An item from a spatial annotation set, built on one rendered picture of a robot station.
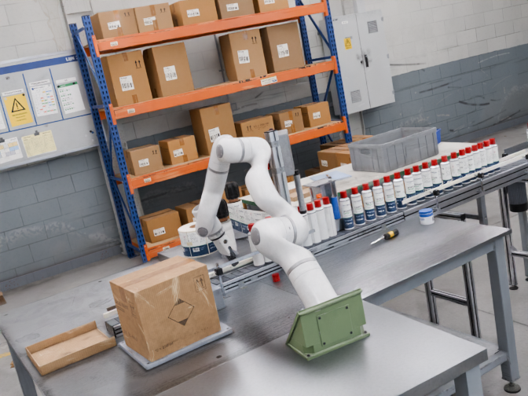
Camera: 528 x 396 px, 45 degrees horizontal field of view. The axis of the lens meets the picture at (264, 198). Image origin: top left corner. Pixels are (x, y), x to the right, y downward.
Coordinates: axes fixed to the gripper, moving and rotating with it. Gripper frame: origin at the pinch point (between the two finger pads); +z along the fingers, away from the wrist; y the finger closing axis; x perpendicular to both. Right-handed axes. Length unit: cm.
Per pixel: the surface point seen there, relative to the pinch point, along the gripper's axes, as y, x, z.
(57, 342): 13, 80, -18
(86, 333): 12, 69, -14
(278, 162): -17, -37, -31
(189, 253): 47.0, 1.8, 2.3
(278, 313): -46.6, 12.2, 8.0
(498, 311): -59, -79, 83
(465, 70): 400, -603, 201
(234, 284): -5.4, 7.4, 6.3
